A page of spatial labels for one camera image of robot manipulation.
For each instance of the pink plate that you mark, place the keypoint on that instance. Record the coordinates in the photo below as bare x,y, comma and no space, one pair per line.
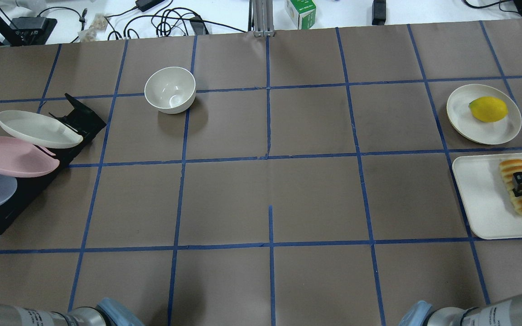
22,159

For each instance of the cream bowl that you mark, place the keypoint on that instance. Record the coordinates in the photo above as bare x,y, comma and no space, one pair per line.
171,90

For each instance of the yellow lemon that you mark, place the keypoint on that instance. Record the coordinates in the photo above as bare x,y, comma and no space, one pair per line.
488,109

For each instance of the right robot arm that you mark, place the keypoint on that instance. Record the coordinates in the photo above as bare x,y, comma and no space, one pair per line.
502,313

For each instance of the black plate rack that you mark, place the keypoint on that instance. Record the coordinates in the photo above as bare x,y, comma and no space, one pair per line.
84,121

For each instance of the cream plate in rack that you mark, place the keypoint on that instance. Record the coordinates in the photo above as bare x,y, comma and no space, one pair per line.
38,129

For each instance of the green white carton box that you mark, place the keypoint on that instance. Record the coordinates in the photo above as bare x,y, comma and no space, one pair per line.
302,13

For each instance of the white rectangular tray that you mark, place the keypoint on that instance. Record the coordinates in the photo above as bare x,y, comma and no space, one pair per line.
484,196

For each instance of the cream round plate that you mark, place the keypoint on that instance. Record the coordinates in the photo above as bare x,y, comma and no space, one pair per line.
489,133

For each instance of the striped bread roll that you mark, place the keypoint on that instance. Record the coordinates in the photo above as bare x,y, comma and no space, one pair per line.
507,168

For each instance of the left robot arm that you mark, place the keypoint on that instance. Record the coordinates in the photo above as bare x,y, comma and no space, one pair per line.
108,312

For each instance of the black power adapter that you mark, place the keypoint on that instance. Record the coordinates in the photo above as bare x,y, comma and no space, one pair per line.
145,5

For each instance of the aluminium frame post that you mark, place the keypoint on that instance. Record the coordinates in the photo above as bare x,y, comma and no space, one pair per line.
260,20

